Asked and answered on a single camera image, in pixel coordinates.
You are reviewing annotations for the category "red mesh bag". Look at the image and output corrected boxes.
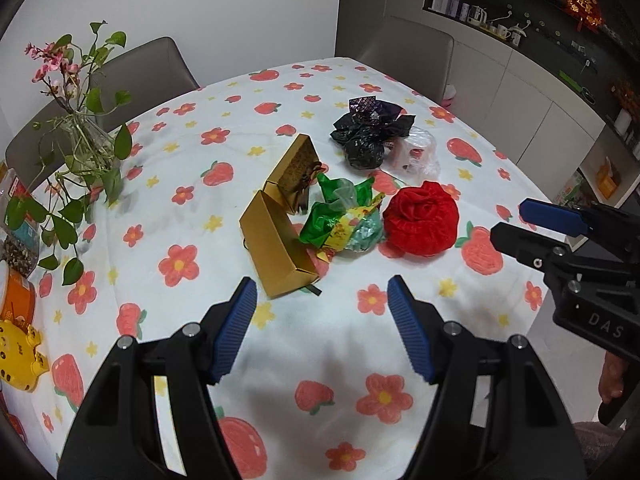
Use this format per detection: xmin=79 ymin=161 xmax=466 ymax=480
xmin=383 ymin=181 xmax=460 ymax=257

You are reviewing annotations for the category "clear plastic bag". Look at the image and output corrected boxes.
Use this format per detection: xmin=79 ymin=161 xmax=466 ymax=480
xmin=382 ymin=126 xmax=440 ymax=186

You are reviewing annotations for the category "green yellow snack wrapper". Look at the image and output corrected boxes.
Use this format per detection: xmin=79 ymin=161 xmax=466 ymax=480
xmin=298 ymin=174 xmax=385 ymax=254

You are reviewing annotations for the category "gold gift box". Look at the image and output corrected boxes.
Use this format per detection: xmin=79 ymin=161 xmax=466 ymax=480
xmin=240 ymin=133 xmax=321 ymax=298

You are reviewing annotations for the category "pink small trash bin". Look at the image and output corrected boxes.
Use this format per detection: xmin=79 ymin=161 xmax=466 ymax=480
xmin=440 ymin=84 xmax=457 ymax=108

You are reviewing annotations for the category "right hand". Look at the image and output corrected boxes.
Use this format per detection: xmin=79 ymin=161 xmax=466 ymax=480
xmin=599 ymin=352 xmax=628 ymax=404

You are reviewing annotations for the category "white sideboard cabinet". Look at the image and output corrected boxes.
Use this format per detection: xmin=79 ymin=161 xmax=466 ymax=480
xmin=390 ymin=11 xmax=639 ymax=207

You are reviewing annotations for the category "yellow tiger toy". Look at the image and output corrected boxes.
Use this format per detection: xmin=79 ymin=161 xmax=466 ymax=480
xmin=0 ymin=320 xmax=49 ymax=392

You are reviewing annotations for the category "orange round tin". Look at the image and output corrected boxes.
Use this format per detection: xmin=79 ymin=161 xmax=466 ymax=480
xmin=0 ymin=260 xmax=36 ymax=333

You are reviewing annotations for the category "black crumpled plastic bag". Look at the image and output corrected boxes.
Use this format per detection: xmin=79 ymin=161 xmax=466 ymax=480
xmin=330 ymin=113 xmax=414 ymax=170

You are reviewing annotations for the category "grey chair right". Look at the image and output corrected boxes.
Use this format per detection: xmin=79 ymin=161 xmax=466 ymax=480
xmin=356 ymin=16 xmax=454 ymax=103

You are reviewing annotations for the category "grey chair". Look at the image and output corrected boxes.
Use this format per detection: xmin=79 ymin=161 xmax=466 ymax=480
xmin=356 ymin=16 xmax=454 ymax=103
xmin=4 ymin=37 xmax=198 ymax=188

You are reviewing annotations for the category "white electric kettle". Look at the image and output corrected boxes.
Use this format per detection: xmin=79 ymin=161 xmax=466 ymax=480
xmin=466 ymin=6 xmax=487 ymax=28

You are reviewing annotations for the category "purple patterned wrapper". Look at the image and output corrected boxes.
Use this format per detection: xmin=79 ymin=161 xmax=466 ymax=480
xmin=348 ymin=96 xmax=401 ymax=124

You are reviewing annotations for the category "strawberry flower tablecloth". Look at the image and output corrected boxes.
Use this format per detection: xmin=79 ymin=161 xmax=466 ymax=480
xmin=6 ymin=58 xmax=546 ymax=479

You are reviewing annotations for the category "glass vase with plants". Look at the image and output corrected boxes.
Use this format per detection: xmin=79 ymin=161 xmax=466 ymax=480
xmin=1 ymin=22 xmax=132 ymax=285

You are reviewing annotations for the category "grey chair left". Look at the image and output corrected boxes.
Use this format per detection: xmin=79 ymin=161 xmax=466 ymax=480
xmin=4 ymin=37 xmax=198 ymax=188

